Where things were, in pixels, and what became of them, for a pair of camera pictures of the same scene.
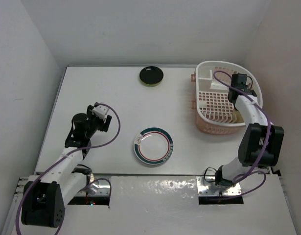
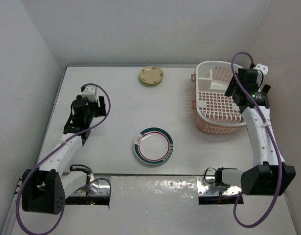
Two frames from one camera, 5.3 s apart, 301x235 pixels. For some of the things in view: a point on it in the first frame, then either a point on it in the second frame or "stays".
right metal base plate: x=206 y=186 stays
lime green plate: x=150 y=85 stays
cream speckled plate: x=237 y=117 to x=151 y=75
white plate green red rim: x=153 y=146 stays
